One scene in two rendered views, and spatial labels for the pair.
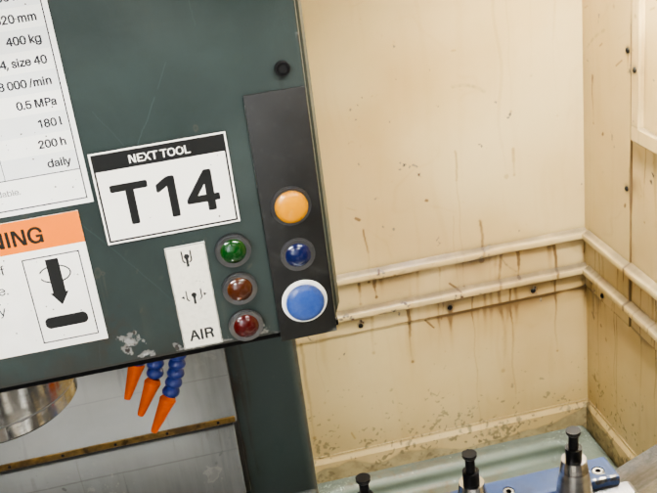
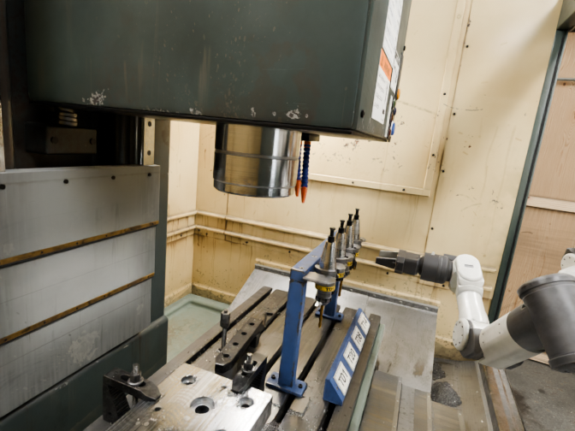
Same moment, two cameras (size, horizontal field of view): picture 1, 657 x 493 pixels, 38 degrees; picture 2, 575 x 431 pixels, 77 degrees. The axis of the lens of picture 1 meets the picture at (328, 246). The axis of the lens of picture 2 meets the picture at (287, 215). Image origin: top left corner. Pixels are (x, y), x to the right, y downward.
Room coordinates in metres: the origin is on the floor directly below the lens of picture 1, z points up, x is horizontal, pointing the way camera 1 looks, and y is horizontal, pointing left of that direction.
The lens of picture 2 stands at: (0.44, 0.93, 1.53)
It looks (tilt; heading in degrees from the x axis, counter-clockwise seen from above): 12 degrees down; 298
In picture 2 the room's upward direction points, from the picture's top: 6 degrees clockwise
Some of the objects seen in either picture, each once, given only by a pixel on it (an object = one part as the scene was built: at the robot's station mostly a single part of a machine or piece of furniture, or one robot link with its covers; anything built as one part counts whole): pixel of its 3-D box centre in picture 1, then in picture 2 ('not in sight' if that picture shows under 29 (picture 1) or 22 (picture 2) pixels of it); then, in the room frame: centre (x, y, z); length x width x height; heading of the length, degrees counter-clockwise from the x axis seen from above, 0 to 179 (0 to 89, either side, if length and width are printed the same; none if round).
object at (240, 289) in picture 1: (240, 289); not in sight; (0.66, 0.07, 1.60); 0.02 x 0.01 x 0.02; 98
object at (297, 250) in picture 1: (297, 254); not in sight; (0.67, 0.02, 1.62); 0.02 x 0.01 x 0.02; 98
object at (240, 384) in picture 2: not in sight; (248, 381); (0.84, 0.30, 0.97); 0.13 x 0.03 x 0.15; 98
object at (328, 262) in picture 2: not in sight; (328, 254); (0.75, 0.10, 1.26); 0.04 x 0.04 x 0.07
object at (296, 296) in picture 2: not in sight; (292, 333); (0.80, 0.17, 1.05); 0.10 x 0.05 x 0.30; 8
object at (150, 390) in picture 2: not in sight; (133, 394); (1.00, 0.48, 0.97); 0.13 x 0.03 x 0.15; 8
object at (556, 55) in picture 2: not in sight; (521, 196); (0.33, -0.76, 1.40); 0.04 x 0.04 x 1.20; 8
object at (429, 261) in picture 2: not in sight; (416, 263); (0.60, -0.25, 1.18); 0.13 x 0.12 x 0.10; 98
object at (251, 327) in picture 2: not in sight; (239, 348); (0.97, 0.15, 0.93); 0.26 x 0.05 x 0.06; 103
